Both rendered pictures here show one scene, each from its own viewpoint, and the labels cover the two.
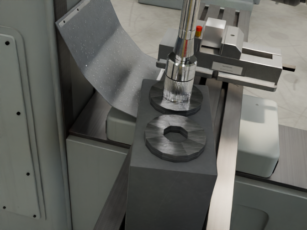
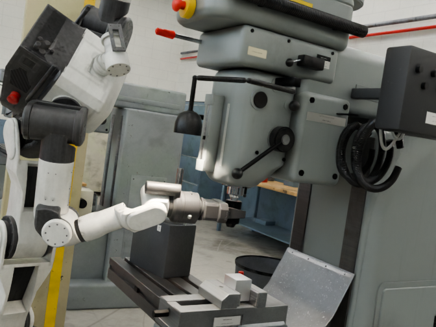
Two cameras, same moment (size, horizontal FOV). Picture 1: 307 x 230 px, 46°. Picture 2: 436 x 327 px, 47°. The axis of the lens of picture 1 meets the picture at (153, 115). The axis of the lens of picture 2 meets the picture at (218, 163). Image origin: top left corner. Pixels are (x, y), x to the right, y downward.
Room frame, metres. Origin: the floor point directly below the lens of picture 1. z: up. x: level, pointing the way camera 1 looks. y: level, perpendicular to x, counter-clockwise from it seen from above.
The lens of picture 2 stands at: (1.93, -1.14, 1.44)
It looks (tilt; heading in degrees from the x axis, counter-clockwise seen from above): 3 degrees down; 138
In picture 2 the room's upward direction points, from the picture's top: 8 degrees clockwise
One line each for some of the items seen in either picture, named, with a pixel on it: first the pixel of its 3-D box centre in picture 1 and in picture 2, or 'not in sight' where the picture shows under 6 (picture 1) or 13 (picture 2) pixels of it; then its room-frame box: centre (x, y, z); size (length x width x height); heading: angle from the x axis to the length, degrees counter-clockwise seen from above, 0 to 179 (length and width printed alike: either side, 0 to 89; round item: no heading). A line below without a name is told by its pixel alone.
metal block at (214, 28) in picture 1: (214, 32); (237, 287); (0.96, -0.14, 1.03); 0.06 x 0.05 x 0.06; 170
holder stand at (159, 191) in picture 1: (168, 158); (161, 242); (0.44, -0.03, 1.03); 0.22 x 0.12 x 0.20; 1
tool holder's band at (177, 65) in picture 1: (182, 60); not in sight; (0.49, -0.03, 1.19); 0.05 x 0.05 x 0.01
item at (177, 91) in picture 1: (178, 79); not in sight; (0.49, -0.03, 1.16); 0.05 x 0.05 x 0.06
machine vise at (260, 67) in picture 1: (220, 50); (225, 305); (0.95, -0.17, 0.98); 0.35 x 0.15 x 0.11; 80
